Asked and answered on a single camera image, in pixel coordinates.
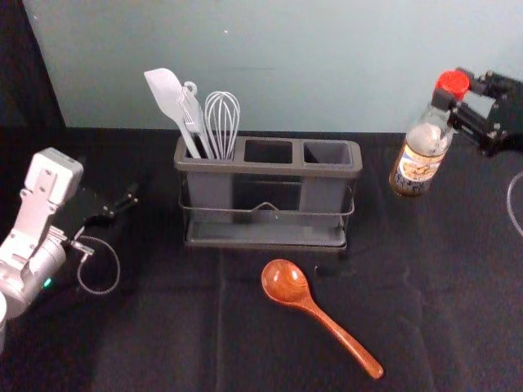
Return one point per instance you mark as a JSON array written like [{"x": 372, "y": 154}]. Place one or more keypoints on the black table cloth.
[{"x": 212, "y": 335}]

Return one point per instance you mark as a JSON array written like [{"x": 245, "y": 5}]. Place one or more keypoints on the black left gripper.
[{"x": 83, "y": 210}]

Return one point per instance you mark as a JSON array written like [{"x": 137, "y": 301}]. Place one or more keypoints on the grey silicone spatula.
[{"x": 165, "y": 92}]

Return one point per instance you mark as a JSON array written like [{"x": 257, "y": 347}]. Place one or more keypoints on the brown wooden spoon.
[{"x": 286, "y": 281}]

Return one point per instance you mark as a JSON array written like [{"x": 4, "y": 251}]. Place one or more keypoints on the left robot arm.
[{"x": 38, "y": 204}]

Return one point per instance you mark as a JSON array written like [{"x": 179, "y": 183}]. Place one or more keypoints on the clear thin tube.
[{"x": 514, "y": 204}]

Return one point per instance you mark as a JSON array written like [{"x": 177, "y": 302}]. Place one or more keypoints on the grey drip tray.
[{"x": 261, "y": 236}]

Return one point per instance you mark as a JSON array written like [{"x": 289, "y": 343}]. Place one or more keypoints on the grey plastic utensil holder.
[{"x": 208, "y": 188}]

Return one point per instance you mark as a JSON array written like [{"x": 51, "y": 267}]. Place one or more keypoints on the steel peeler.
[{"x": 191, "y": 114}]

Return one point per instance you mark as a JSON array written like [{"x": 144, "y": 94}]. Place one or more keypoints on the glass sauce bottle red cap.
[{"x": 421, "y": 159}]

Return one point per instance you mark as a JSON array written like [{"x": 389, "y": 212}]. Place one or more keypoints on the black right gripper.
[{"x": 510, "y": 114}]

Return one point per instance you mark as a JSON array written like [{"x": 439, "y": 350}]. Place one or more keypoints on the pale wall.
[{"x": 310, "y": 53}]

